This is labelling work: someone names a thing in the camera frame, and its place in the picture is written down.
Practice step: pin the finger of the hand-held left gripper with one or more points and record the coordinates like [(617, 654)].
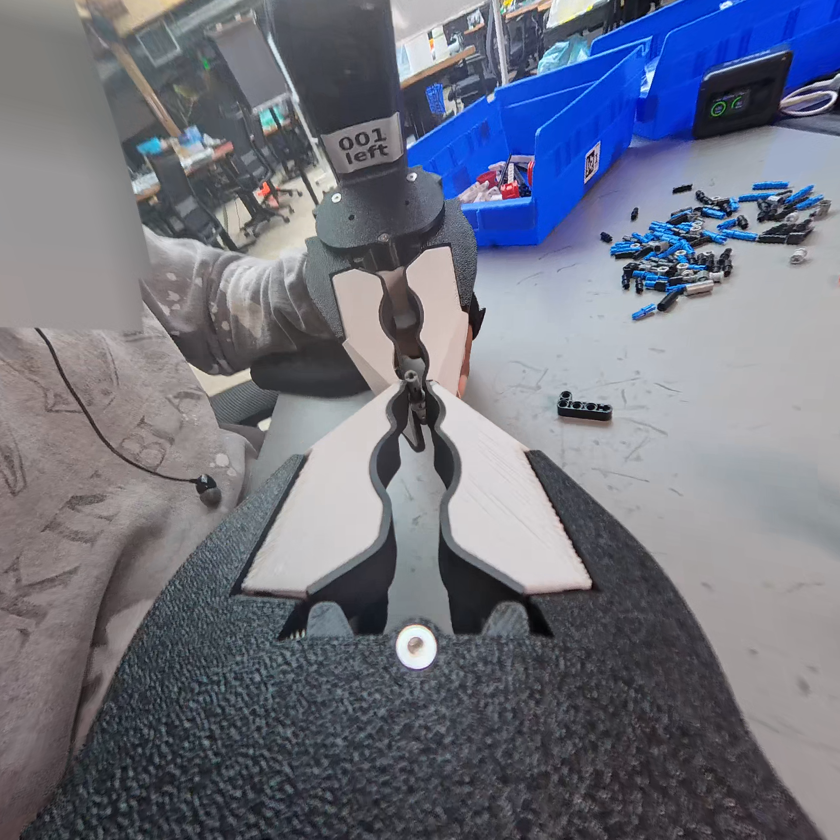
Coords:
[(358, 315), (443, 308)]

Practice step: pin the grey desk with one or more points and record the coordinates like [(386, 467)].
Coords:
[(656, 492)]

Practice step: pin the black office chair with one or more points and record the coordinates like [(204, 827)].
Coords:
[(259, 177), (180, 197)]

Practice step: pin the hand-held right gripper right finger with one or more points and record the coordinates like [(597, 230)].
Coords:
[(512, 512)]

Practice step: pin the person's left forearm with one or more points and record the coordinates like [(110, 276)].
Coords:
[(249, 302)]

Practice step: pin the grey axle pin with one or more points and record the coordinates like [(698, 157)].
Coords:
[(413, 384)]

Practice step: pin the teal plastic bag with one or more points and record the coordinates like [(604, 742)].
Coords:
[(564, 56)]

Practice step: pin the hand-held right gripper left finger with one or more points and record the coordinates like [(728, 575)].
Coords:
[(315, 525)]

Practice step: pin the black power station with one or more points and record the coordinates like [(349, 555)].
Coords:
[(778, 79)]

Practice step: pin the whiteboard on stand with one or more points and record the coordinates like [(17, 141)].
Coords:
[(253, 62)]

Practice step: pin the person's grey printed hoodie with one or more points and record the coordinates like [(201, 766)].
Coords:
[(98, 558)]

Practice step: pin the person's left hand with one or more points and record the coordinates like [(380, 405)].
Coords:
[(464, 367)]

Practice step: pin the pile of blue black pins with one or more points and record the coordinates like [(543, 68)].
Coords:
[(682, 256)]

